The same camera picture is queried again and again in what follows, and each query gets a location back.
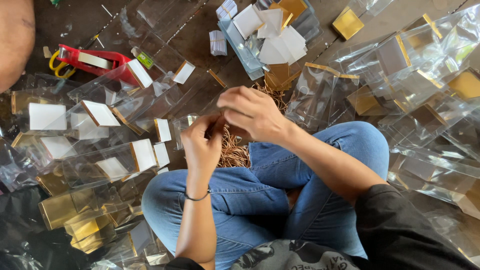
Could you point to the heap of white-based clear bags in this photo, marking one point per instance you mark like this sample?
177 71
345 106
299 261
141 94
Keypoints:
93 157

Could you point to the red tape dispenser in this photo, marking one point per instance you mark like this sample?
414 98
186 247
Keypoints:
101 62

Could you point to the person's right hand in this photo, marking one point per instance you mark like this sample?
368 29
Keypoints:
258 116

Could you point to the gold square card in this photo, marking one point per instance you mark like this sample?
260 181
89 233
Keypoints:
348 23

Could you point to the small green label packet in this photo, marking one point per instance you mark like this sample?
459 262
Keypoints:
144 59

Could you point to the pile of gold twist ties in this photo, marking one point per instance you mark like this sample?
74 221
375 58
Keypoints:
232 152

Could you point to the bundle of white paper tags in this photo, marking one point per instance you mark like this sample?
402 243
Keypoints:
227 9
218 43

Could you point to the heap of gold-based clear bags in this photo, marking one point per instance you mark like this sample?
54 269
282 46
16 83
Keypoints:
420 112

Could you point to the person's right fingers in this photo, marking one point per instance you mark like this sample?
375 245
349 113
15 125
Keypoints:
234 108

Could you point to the person's left hand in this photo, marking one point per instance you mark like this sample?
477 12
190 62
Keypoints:
200 150

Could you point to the stack of flat clear sleeves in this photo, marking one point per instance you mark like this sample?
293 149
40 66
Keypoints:
242 52

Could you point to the small paper scrap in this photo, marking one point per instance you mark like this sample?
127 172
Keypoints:
47 52

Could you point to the pile of white square cards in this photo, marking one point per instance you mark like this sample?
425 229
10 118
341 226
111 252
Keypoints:
281 47

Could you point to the person's left fingers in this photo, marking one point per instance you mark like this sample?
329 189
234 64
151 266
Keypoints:
204 123

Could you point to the person's black printed shirt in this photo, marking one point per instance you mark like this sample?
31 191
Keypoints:
397 240

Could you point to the stack of gold square cards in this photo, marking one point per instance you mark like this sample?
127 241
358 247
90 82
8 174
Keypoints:
277 75

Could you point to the person's blue jeans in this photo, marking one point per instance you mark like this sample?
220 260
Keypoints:
243 202

